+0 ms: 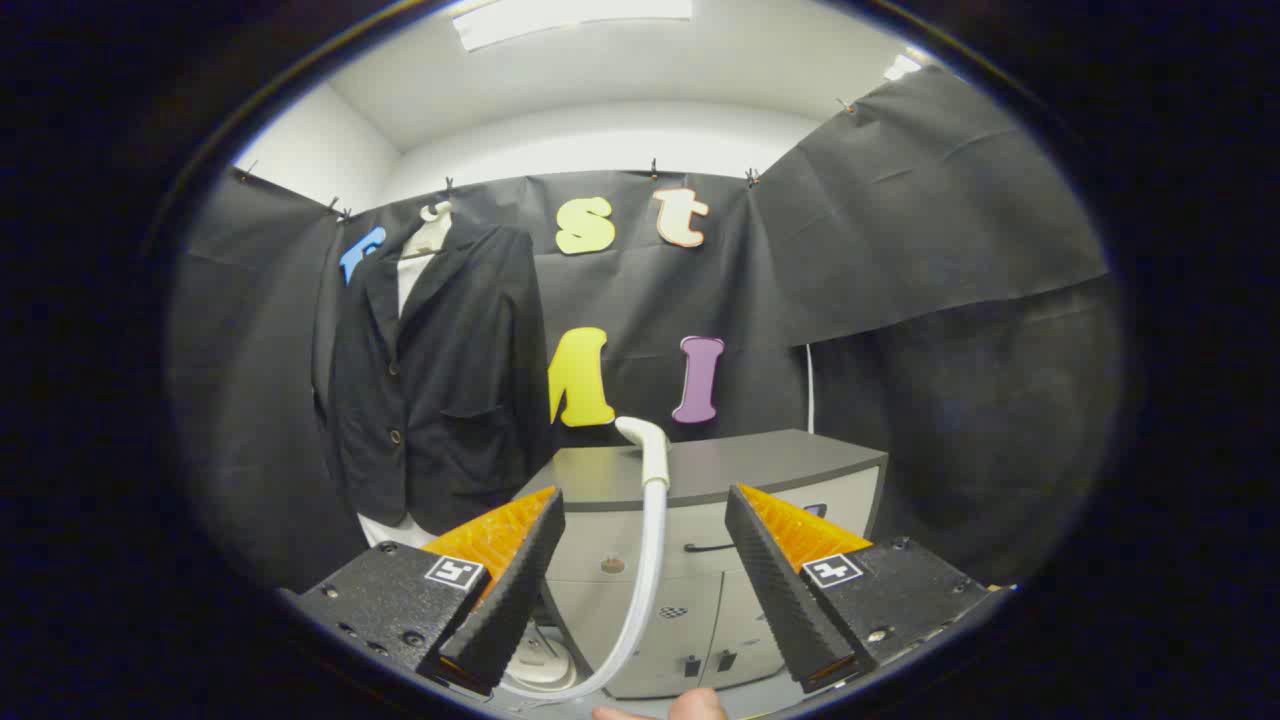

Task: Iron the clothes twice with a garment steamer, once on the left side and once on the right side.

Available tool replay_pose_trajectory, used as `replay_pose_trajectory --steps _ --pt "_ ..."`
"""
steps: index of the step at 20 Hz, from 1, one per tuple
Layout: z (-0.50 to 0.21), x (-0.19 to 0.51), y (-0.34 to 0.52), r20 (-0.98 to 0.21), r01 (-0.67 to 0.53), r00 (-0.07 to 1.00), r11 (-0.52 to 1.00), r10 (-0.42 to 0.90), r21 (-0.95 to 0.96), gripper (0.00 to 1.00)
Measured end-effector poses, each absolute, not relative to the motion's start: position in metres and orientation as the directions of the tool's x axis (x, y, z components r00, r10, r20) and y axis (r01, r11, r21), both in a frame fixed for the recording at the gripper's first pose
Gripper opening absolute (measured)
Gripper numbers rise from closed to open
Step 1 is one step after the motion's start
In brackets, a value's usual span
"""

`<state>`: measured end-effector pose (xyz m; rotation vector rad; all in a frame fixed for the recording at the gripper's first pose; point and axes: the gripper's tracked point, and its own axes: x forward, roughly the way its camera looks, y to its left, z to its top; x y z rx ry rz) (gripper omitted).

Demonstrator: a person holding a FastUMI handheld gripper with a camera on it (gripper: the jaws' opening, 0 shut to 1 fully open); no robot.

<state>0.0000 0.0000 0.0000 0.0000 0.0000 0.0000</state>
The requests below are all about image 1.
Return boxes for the white round stand base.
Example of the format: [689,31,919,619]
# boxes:
[505,625,579,693]

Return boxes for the long ceiling light panel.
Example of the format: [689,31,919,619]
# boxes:
[450,0,693,51]

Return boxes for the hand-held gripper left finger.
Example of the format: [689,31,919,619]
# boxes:
[285,485,567,698]

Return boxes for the black suit jacket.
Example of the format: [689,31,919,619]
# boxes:
[312,222,551,536]

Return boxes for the black backdrop cloth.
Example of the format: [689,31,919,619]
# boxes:
[170,65,1126,591]

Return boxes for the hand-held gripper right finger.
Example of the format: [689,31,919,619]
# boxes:
[724,483,1016,694]

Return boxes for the grey cabinet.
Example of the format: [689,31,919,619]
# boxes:
[515,430,889,701]

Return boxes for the white mannequin torso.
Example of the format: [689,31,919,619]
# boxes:
[358,200,453,549]

